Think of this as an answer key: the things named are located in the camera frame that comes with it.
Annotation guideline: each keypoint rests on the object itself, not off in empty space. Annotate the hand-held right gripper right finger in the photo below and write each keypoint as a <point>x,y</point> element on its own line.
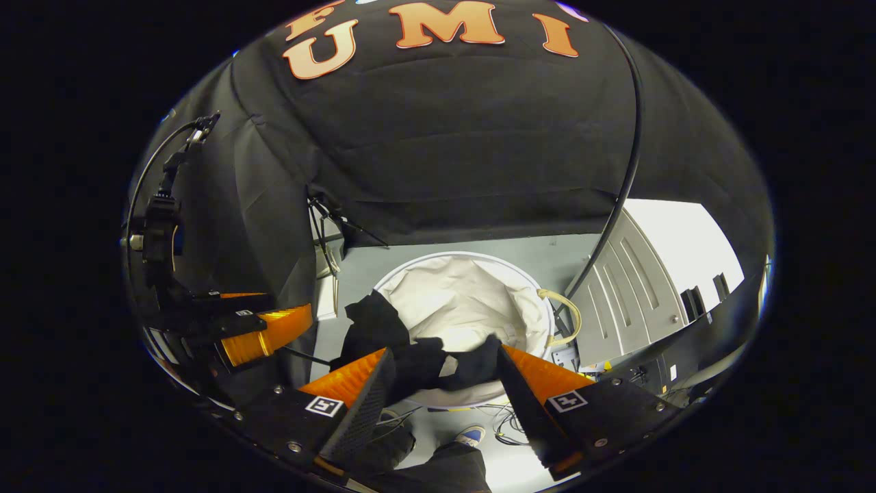
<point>530,418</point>

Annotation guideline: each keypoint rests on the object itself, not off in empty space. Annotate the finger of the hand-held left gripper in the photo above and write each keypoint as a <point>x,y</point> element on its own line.
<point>274,329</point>
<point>226,302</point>

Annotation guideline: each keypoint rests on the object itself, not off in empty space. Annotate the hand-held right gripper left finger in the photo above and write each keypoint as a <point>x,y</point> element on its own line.
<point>363,418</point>

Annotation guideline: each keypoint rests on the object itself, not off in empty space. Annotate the black knit jacket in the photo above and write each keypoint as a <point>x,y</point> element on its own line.
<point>417,363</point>

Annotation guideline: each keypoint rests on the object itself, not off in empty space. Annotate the white fabric laundry hamper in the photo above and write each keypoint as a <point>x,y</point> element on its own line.
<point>465,301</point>

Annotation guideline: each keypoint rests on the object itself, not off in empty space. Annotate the black metal clothes rack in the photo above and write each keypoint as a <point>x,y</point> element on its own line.
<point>639,123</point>

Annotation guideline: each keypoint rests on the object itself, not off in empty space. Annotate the person's blue white shoe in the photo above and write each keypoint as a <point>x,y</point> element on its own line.
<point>471,435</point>

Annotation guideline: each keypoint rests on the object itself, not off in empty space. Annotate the person's dark trousers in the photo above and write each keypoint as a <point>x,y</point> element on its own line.
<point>445,472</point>

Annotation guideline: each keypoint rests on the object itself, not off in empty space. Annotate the black stand legs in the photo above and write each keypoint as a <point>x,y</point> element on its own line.
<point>342,219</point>

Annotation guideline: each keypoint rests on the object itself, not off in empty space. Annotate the grey panelled door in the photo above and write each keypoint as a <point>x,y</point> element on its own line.
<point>629,287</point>

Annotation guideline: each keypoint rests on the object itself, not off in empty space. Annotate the black backdrop cloth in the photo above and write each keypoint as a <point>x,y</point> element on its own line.
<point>445,137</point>

